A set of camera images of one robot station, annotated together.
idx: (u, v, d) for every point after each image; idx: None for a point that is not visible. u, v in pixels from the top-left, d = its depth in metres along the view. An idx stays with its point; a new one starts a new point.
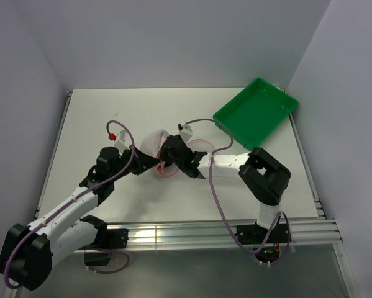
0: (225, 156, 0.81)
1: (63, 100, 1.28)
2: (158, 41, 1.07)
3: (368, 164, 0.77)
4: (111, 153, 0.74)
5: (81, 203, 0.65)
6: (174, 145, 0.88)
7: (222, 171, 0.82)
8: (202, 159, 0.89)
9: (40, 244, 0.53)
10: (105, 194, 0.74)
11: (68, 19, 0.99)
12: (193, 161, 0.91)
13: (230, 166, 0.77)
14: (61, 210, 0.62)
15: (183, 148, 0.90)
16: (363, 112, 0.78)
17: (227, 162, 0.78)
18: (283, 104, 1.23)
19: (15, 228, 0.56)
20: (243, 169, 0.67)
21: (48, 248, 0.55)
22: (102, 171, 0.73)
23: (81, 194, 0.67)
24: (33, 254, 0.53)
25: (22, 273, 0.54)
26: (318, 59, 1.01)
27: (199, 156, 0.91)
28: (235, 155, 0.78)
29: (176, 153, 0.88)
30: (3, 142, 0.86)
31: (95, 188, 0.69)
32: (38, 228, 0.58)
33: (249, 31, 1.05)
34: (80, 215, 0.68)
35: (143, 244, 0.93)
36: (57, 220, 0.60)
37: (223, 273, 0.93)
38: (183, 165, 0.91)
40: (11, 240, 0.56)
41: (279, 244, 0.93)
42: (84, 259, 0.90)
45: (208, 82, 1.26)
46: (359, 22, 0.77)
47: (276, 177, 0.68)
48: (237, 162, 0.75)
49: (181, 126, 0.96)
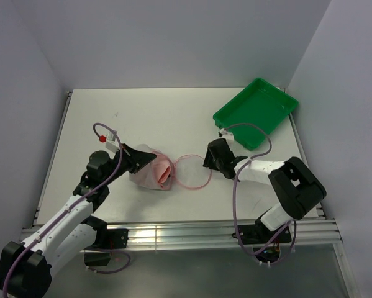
0: (262, 161, 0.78)
1: (63, 100, 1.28)
2: (157, 41, 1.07)
3: (368, 164, 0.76)
4: (100, 158, 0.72)
5: (76, 213, 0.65)
6: (215, 144, 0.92)
7: (254, 174, 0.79)
8: (242, 162, 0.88)
9: (35, 261, 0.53)
10: (100, 199, 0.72)
11: (68, 19, 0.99)
12: (233, 162, 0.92)
13: (263, 170, 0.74)
14: (55, 223, 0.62)
15: (225, 149, 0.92)
16: (363, 112, 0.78)
17: (262, 166, 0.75)
18: (283, 104, 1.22)
19: (10, 246, 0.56)
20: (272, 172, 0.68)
21: (44, 262, 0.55)
22: (94, 177, 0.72)
23: (75, 203, 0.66)
24: (30, 270, 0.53)
25: (21, 289, 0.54)
26: (318, 59, 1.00)
27: (238, 158, 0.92)
28: (271, 161, 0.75)
29: (217, 154, 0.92)
30: (3, 143, 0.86)
31: (89, 195, 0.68)
32: (33, 244, 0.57)
33: (249, 31, 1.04)
34: (76, 225, 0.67)
35: (143, 244, 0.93)
36: (51, 234, 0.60)
37: (224, 274, 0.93)
38: (222, 166, 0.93)
40: (6, 257, 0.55)
41: (279, 244, 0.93)
42: (84, 259, 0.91)
45: (208, 82, 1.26)
46: (359, 22, 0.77)
47: (307, 191, 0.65)
48: (272, 166, 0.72)
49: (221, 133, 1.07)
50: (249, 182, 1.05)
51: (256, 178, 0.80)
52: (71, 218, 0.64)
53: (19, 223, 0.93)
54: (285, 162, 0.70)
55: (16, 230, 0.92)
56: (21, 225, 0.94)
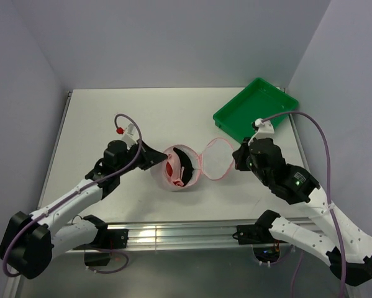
0: (348, 221, 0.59)
1: (63, 100, 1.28)
2: (157, 40, 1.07)
3: (369, 164, 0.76)
4: (118, 147, 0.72)
5: (85, 195, 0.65)
6: (264, 149, 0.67)
7: (328, 230, 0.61)
8: (312, 193, 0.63)
9: (40, 234, 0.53)
10: (110, 187, 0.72)
11: (68, 19, 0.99)
12: (298, 182, 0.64)
13: (349, 241, 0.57)
14: (65, 200, 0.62)
15: (279, 156, 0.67)
16: (363, 112, 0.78)
17: (350, 235, 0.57)
18: (283, 104, 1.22)
19: (17, 216, 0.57)
20: (367, 262, 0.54)
21: (48, 238, 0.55)
22: (108, 164, 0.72)
23: (86, 186, 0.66)
24: (32, 243, 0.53)
25: (20, 262, 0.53)
26: (318, 59, 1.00)
27: (305, 177, 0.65)
28: (362, 232, 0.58)
29: (267, 162, 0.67)
30: (2, 143, 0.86)
31: (100, 181, 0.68)
32: (40, 218, 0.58)
33: (249, 31, 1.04)
34: (82, 208, 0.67)
35: (143, 244, 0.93)
36: (59, 211, 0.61)
37: (224, 274, 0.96)
38: (272, 179, 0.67)
40: (13, 226, 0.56)
41: (279, 244, 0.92)
42: (84, 259, 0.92)
45: (208, 82, 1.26)
46: (359, 20, 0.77)
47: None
48: (363, 246, 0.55)
49: (256, 126, 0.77)
50: (249, 182, 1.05)
51: (322, 226, 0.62)
52: (79, 200, 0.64)
53: None
54: None
55: None
56: None
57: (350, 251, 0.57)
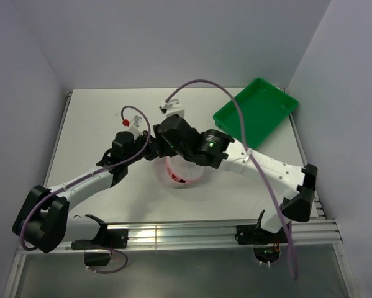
0: (270, 160, 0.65)
1: (63, 100, 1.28)
2: (158, 40, 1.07)
3: (369, 163, 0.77)
4: (128, 138, 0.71)
5: (98, 179, 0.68)
6: (172, 125, 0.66)
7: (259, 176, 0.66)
8: (229, 148, 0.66)
9: (59, 206, 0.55)
10: (119, 176, 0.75)
11: (68, 19, 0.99)
12: (212, 144, 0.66)
13: (280, 179, 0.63)
14: (80, 179, 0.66)
15: (188, 126, 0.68)
16: (363, 111, 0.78)
17: (277, 172, 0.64)
18: (283, 104, 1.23)
19: (36, 189, 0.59)
20: (302, 191, 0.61)
21: (66, 210, 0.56)
22: (117, 154, 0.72)
23: (99, 170, 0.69)
24: (51, 213, 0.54)
25: (37, 234, 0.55)
26: (318, 59, 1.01)
27: (217, 138, 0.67)
28: (285, 166, 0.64)
29: (180, 136, 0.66)
30: (3, 142, 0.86)
31: (111, 167, 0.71)
32: (59, 191, 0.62)
33: (249, 31, 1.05)
34: (94, 190, 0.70)
35: (143, 244, 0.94)
36: (76, 189, 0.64)
37: (224, 273, 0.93)
38: (190, 151, 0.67)
40: (32, 198, 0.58)
41: (279, 244, 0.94)
42: (85, 259, 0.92)
45: (208, 82, 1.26)
46: (359, 20, 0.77)
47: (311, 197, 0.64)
48: (292, 177, 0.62)
49: (164, 108, 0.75)
50: (249, 182, 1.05)
51: (251, 175, 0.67)
52: (93, 182, 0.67)
53: None
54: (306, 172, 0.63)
55: None
56: None
57: (284, 186, 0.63)
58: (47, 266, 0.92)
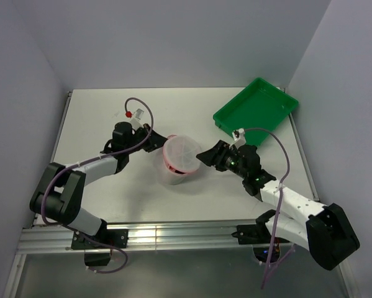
0: (297, 194, 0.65)
1: (63, 100, 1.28)
2: (158, 41, 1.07)
3: (369, 163, 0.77)
4: (127, 127, 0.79)
5: (105, 162, 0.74)
6: (248, 155, 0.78)
7: (287, 208, 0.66)
8: (269, 182, 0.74)
9: (77, 177, 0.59)
10: (122, 164, 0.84)
11: (68, 19, 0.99)
12: (258, 179, 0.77)
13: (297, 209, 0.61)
14: (90, 160, 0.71)
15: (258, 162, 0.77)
16: (363, 111, 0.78)
17: (296, 203, 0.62)
18: (283, 104, 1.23)
19: (50, 167, 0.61)
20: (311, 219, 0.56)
21: (82, 182, 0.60)
22: (117, 143, 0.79)
23: (105, 155, 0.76)
24: (70, 185, 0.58)
25: (56, 207, 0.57)
26: (318, 59, 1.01)
27: (267, 178, 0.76)
28: (308, 200, 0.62)
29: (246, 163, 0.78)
30: (3, 142, 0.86)
31: (115, 154, 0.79)
32: (74, 167, 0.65)
33: (249, 31, 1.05)
34: (99, 174, 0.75)
35: (143, 245, 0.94)
36: (87, 166, 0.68)
37: (225, 274, 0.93)
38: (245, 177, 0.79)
40: (47, 176, 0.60)
41: (279, 244, 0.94)
42: (85, 259, 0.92)
45: (208, 82, 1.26)
46: (359, 20, 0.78)
47: (344, 244, 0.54)
48: (308, 208, 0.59)
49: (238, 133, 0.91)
50: None
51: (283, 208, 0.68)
52: (101, 163, 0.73)
53: (18, 224, 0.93)
54: (327, 208, 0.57)
55: (16, 230, 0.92)
56: (19, 225, 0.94)
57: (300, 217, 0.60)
58: (47, 266, 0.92)
